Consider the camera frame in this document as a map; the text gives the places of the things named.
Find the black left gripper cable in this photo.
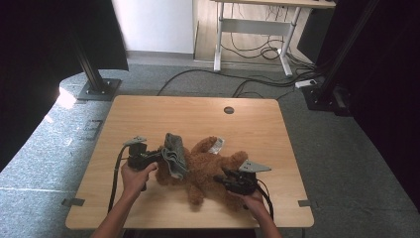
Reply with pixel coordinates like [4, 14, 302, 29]
[107, 144, 131, 214]

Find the person's right hand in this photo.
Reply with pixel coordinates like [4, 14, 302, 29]
[231, 189, 268, 216]

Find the black curtain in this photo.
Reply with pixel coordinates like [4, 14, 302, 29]
[316, 0, 420, 213]
[0, 0, 130, 173]

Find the person's left hand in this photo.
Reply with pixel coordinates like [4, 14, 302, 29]
[120, 162, 158, 199]

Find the white paper hang tag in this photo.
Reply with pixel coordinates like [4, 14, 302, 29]
[208, 137, 226, 156]

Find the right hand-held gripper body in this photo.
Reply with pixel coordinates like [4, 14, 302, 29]
[224, 160, 272, 196]

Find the black cable bundle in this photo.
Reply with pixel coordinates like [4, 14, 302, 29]
[220, 32, 289, 61]

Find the gray cloth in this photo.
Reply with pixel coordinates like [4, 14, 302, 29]
[160, 132, 190, 180]

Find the white power strip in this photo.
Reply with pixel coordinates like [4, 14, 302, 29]
[294, 78, 318, 89]

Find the long black floor cable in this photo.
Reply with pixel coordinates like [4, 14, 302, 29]
[156, 67, 319, 99]

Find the black metal stand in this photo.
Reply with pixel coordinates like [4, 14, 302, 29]
[69, 29, 123, 102]
[301, 0, 381, 117]

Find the gray table edge bracket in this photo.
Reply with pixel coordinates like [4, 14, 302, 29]
[61, 197, 86, 208]

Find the brown plush teddy bear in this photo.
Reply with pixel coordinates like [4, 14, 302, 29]
[155, 136, 250, 212]

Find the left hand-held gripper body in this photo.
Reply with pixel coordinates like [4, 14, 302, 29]
[122, 135, 155, 172]

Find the white frame desk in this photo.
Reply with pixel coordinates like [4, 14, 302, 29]
[211, 0, 337, 78]

